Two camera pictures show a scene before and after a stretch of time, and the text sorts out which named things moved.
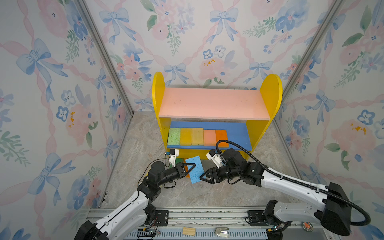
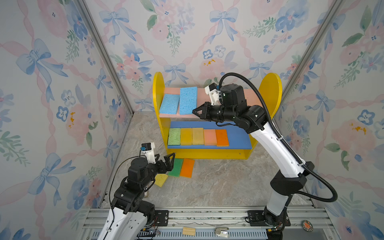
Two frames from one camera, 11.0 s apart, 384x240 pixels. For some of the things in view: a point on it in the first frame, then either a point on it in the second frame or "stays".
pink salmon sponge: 209,137 stays
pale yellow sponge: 197,136 stays
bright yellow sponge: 186,136 stays
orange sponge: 221,135 stays
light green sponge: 174,136 stays
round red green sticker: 307,226 stays
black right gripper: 211,172 → 207,109
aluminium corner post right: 312,49 stays
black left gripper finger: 193,164 → 167,158
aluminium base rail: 235,223 stays
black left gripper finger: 193,167 → 169,167
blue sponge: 197,171 → 169,104
